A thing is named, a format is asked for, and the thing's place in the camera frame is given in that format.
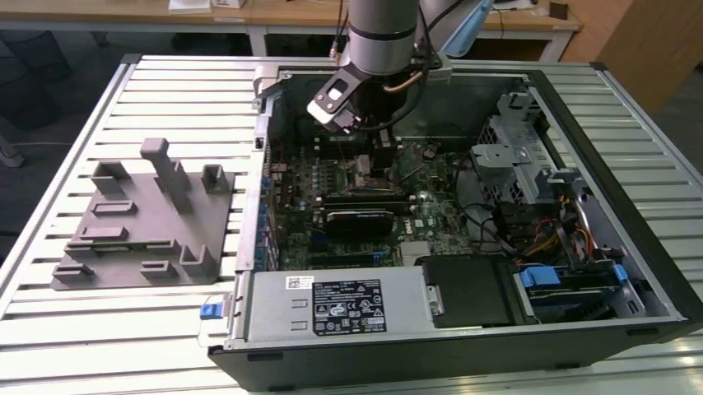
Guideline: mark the white box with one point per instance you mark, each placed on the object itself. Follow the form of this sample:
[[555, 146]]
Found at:
[[189, 5], [228, 3]]

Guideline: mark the thin metal locking lever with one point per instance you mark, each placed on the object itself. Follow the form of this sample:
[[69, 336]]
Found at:
[[418, 173]]

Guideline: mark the hard disk in blue carrier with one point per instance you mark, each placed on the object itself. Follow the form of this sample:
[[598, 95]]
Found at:
[[540, 279]]

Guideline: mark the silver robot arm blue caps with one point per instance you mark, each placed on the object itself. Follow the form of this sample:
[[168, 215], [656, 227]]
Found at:
[[382, 41]]

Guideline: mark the black office chair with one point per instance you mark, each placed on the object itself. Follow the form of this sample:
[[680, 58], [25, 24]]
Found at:
[[32, 57]]

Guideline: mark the green RAM stick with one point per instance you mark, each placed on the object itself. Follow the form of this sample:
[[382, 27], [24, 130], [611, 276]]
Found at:
[[137, 247]]

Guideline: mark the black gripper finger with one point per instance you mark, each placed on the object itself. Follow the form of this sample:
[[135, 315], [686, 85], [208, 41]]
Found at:
[[384, 156]]

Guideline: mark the grey metal drive cage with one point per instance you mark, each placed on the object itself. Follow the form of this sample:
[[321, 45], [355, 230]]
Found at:
[[496, 158]]

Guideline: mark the grey power supply black label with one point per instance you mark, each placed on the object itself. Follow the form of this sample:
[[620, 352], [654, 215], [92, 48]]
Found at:
[[275, 304]]

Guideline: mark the black graphics card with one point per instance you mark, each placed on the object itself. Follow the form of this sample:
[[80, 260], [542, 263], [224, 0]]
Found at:
[[356, 225]]

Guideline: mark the black expansion slot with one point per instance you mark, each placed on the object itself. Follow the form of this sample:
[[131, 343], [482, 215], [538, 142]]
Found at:
[[340, 259]]

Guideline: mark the small black box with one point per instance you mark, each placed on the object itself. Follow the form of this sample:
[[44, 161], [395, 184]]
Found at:
[[559, 10]]

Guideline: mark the grey parts rack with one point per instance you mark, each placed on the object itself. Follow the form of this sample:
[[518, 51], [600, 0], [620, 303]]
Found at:
[[148, 214]]

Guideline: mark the wooden cabinet panel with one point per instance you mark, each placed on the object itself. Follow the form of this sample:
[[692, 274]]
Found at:
[[648, 49]]

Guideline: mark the blue plastic latch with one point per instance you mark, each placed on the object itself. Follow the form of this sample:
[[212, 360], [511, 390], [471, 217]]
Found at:
[[209, 310]]

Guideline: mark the grey plastic bracket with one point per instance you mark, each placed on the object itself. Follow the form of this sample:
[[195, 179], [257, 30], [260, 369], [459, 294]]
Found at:
[[558, 177]]

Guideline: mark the brass curved tube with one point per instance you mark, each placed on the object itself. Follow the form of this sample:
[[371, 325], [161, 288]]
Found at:
[[403, 87]]

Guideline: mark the black plastic drive box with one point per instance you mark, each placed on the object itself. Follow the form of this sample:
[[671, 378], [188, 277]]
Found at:
[[467, 288]]

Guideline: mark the wooden desk white legs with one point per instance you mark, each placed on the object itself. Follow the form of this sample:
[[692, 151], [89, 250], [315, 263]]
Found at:
[[137, 18]]

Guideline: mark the metal CPU socket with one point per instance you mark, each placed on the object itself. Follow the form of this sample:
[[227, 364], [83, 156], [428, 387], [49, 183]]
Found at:
[[374, 189]]

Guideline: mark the green motherboard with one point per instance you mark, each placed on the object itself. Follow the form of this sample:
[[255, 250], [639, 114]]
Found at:
[[444, 185]]

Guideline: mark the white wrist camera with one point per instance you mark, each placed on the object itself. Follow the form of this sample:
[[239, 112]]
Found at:
[[335, 92]]

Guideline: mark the silver finned heat sink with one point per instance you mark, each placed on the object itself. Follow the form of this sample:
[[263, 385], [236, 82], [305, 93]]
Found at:
[[415, 252]]

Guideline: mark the black open PC case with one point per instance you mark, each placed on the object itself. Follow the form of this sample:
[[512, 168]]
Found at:
[[439, 362]]

